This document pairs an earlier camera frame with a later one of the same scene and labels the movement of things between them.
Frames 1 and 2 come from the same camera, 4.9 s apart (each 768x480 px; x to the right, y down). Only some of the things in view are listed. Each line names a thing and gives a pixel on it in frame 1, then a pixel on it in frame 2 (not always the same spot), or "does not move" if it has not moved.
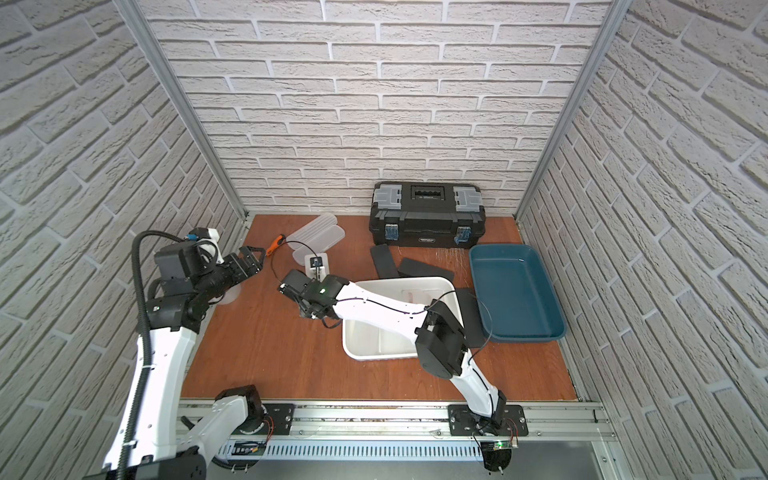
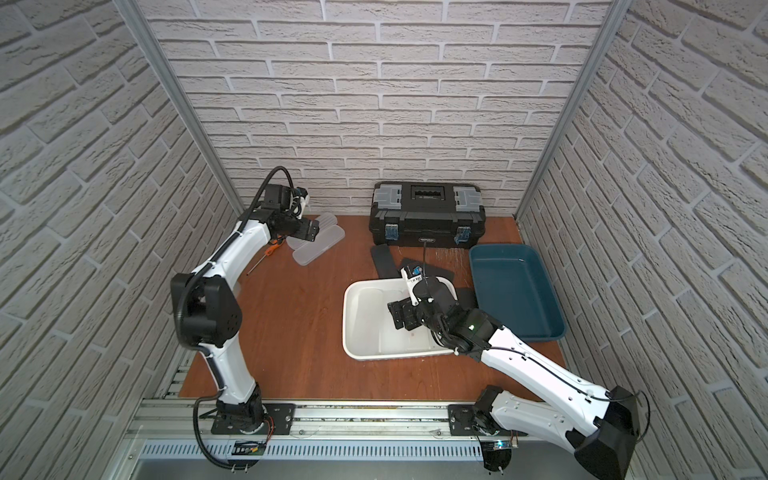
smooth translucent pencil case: x=321 y=246 does not move
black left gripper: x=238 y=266 to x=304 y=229
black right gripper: x=304 y=308 to x=403 y=309
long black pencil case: x=384 y=263 does not move
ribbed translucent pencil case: x=314 y=227 does not move
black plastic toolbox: x=427 y=215 does not move
